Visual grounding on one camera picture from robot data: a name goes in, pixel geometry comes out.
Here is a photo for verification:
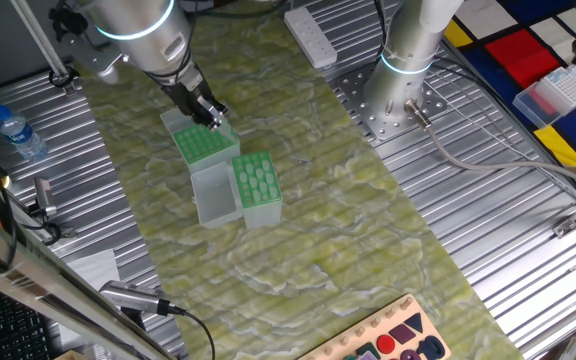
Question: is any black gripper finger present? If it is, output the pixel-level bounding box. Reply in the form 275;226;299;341
202;94;230;125
190;102;222;132

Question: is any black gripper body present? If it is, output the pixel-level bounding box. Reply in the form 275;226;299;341
160;74;214;119

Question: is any clear tip box green rack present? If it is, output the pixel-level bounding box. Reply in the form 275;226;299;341
160;107;242;175
190;150;284;231

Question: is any white power strip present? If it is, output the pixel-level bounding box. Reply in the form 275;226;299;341
283;5;339;70

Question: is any black pole base clamp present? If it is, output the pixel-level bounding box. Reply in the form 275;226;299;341
48;63;81;96

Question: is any green marble pattern mat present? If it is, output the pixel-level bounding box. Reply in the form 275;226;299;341
71;0;525;360

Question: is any slanted aluminium pole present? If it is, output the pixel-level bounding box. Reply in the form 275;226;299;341
10;0;77;96

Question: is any clear water bottle blue cap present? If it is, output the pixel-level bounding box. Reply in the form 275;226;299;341
0;103;49;162

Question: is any white paper sheet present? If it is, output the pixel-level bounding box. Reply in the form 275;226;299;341
65;248;122;292

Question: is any teal puzzle piece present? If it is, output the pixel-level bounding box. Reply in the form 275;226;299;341
355;341;382;360

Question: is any red circle puzzle piece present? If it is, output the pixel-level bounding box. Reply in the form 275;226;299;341
376;333;397;355

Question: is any black keyboard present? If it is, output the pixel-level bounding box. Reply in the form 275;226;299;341
0;282;57;360

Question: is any purple square puzzle piece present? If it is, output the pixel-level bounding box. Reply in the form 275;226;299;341
388;323;418;346

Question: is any navy triangle puzzle piece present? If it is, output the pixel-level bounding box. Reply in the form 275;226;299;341
404;312;425;334

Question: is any colour block patterned mat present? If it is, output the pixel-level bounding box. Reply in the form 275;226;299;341
442;0;576;196

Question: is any wooden shape puzzle board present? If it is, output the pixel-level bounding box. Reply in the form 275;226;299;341
296;293;452;360

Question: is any blue rounded puzzle piece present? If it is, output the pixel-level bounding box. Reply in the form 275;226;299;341
415;334;447;360

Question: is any clear box white tip rack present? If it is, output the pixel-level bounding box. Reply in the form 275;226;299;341
512;67;576;129

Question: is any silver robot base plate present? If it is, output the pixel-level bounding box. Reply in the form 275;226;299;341
335;59;449;146

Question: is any silver camera on black clamp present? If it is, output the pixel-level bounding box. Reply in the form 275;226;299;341
26;176;64;246

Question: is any silver depth camera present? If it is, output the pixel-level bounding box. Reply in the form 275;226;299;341
98;279;172;317

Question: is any black camera cable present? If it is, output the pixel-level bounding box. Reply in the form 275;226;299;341
167;304;218;360

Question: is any aluminium frame beam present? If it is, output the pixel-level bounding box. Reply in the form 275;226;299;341
0;199;177;360

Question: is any thick grey robot cable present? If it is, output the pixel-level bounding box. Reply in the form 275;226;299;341
402;98;576;199

